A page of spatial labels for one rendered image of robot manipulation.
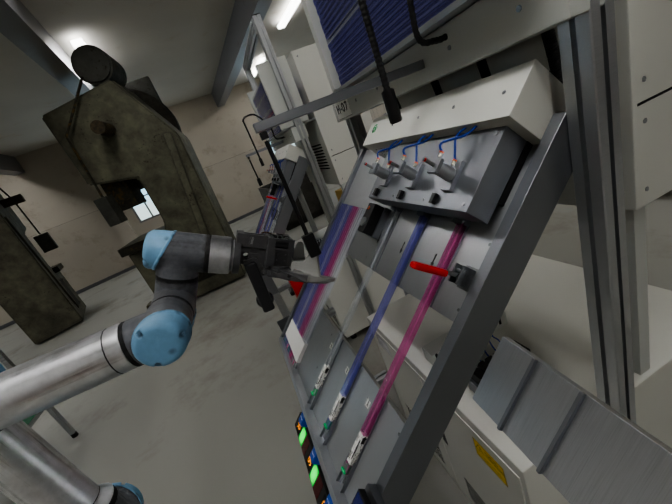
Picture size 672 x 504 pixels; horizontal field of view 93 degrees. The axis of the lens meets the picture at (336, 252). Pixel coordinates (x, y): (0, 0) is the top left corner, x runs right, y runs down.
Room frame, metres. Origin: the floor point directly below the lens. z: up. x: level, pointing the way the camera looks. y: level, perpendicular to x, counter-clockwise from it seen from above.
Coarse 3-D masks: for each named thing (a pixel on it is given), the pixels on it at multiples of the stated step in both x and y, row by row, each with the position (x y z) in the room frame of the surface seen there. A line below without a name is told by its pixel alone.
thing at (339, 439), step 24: (312, 336) 0.80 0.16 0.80; (336, 336) 0.68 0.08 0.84; (312, 360) 0.73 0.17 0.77; (336, 360) 0.63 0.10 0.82; (312, 384) 0.67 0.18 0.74; (336, 384) 0.58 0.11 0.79; (360, 384) 0.51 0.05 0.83; (312, 408) 0.62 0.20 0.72; (360, 408) 0.48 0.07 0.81; (384, 408) 0.43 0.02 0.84; (336, 432) 0.50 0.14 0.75; (384, 432) 0.40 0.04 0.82; (336, 456) 0.46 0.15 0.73; (360, 456) 0.41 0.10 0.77; (384, 456) 0.37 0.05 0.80; (336, 480) 0.42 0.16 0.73; (360, 480) 0.39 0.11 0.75
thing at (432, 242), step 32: (352, 192) 1.03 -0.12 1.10; (512, 192) 0.44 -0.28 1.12; (448, 224) 0.53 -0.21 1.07; (480, 224) 0.46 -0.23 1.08; (352, 256) 0.81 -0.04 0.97; (384, 256) 0.67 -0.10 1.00; (416, 256) 0.57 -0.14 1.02; (480, 256) 0.43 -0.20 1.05; (416, 288) 0.52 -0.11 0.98; (448, 288) 0.45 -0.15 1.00
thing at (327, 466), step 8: (280, 344) 0.93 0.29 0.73; (288, 360) 0.82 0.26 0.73; (288, 368) 0.79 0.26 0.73; (296, 376) 0.75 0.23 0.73; (296, 384) 0.71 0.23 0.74; (296, 392) 0.68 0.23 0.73; (304, 392) 0.68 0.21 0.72; (304, 400) 0.64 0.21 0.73; (304, 408) 0.61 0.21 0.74; (304, 416) 0.60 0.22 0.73; (312, 416) 0.59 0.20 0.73; (312, 424) 0.56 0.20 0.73; (312, 432) 0.54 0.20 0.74; (320, 432) 0.54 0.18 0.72; (312, 440) 0.52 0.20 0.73; (320, 440) 0.52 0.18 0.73; (320, 448) 0.49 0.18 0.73; (320, 456) 0.48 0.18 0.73; (328, 456) 0.48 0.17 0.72; (320, 464) 0.46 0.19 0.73; (328, 464) 0.46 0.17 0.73; (328, 472) 0.44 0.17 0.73; (336, 472) 0.44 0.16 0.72; (328, 480) 0.42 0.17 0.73; (328, 488) 0.41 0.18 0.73; (336, 488) 0.41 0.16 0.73; (336, 496) 0.39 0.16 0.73; (344, 496) 0.39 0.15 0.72
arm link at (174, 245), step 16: (144, 240) 0.58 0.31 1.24; (160, 240) 0.58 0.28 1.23; (176, 240) 0.59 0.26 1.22; (192, 240) 0.59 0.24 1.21; (208, 240) 0.60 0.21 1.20; (144, 256) 0.57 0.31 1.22; (160, 256) 0.57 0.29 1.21; (176, 256) 0.57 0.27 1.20; (192, 256) 0.58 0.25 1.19; (208, 256) 0.58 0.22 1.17; (160, 272) 0.57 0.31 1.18; (176, 272) 0.57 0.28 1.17; (192, 272) 0.59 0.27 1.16
